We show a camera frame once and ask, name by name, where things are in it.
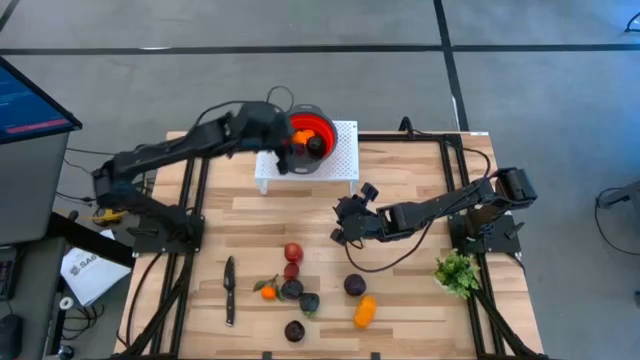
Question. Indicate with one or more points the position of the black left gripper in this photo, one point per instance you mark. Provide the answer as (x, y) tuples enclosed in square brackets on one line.
[(277, 127)]

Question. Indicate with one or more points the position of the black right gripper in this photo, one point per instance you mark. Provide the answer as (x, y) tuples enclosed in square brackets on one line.
[(365, 220)]

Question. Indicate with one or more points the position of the red grey collapsible colander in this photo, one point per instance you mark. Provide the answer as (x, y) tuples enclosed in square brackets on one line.
[(326, 130)]

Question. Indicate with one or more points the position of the red apple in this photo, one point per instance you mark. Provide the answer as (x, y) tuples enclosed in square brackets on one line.
[(293, 252)]

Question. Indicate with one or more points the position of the dark red plum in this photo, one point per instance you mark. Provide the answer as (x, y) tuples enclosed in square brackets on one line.
[(291, 271)]

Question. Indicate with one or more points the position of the wrinkled purple fruit green stem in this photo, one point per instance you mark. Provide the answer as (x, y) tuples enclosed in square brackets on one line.
[(309, 302)]

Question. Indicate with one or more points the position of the orange bell pepper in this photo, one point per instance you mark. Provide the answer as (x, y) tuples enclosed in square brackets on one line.
[(365, 311)]

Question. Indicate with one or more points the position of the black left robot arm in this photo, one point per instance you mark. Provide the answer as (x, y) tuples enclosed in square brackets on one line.
[(165, 149)]

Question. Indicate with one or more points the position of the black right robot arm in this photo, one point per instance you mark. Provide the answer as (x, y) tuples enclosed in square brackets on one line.
[(425, 211)]

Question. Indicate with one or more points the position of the white perforated metal shelf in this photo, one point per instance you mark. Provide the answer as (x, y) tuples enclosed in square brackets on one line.
[(345, 165)]

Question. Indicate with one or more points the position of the green artificial plant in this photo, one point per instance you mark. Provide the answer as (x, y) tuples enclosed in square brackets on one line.
[(456, 272)]

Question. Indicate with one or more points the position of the black kitchen knife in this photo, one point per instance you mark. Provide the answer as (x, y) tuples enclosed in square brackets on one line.
[(229, 280)]

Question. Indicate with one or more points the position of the small white tape roll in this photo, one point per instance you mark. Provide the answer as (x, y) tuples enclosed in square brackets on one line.
[(66, 303)]

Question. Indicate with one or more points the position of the monitor with blue screen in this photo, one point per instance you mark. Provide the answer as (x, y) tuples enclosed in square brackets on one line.
[(25, 105)]

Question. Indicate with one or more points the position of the grey floor stand leg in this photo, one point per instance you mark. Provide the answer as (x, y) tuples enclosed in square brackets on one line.
[(625, 194)]

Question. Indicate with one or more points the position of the dark desk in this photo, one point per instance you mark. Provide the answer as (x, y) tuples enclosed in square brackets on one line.
[(35, 300)]

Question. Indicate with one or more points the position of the small black round knob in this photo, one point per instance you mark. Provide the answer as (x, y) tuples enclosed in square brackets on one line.
[(65, 352)]

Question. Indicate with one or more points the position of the black keyboard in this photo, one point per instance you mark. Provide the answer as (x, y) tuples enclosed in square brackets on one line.
[(6, 272)]

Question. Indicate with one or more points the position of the black computer mouse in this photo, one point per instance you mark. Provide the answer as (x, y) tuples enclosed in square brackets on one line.
[(10, 332)]

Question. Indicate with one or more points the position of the black aluminium table frame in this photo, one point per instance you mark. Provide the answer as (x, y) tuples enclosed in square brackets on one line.
[(400, 137)]

